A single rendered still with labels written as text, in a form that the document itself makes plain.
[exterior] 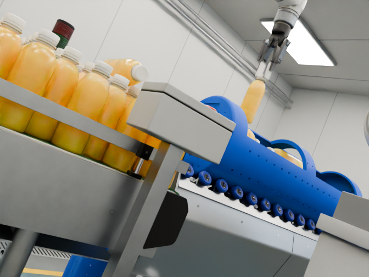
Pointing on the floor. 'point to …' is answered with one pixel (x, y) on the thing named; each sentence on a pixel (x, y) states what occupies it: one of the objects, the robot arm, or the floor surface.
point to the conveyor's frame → (70, 204)
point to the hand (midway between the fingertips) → (264, 71)
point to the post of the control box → (144, 211)
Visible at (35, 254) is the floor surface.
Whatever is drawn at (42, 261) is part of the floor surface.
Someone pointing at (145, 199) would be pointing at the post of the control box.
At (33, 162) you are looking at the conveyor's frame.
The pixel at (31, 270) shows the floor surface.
